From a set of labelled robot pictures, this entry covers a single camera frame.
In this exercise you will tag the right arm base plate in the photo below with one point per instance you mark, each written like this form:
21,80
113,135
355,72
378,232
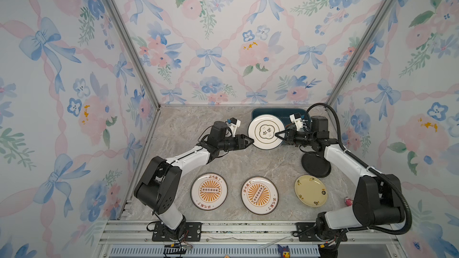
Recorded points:
308,232

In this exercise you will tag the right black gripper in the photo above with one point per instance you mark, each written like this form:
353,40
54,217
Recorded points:
290,138

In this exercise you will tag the black round plate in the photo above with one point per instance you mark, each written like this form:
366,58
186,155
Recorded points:
315,165

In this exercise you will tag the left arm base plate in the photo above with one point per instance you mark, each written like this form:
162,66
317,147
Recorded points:
188,232

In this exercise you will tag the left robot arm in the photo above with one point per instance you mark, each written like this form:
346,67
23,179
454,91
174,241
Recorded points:
158,185

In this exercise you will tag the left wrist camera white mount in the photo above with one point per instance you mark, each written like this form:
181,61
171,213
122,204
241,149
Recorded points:
233,124

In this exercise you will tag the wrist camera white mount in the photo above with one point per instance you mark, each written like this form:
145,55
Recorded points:
297,120
233,124

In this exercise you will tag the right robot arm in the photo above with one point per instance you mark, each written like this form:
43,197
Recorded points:
378,203

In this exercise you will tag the white flower-outline plate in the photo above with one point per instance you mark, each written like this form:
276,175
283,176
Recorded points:
263,129

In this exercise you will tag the small pink toy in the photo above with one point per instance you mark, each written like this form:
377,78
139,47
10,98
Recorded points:
348,201

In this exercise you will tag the orange sunburst plate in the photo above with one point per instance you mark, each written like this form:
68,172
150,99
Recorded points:
259,195
209,191

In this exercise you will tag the small blue toy figure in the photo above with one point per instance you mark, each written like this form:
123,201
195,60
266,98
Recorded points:
284,251

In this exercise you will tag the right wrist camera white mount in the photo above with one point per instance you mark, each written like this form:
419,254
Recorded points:
297,120

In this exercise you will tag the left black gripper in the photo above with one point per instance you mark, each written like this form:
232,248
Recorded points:
240,139

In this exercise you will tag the pale yellow plate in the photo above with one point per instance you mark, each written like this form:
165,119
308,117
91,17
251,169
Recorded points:
311,191

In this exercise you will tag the teal plastic bin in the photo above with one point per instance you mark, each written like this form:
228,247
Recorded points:
282,114

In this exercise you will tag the aluminium front rail frame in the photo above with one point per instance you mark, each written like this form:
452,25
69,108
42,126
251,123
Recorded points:
239,239

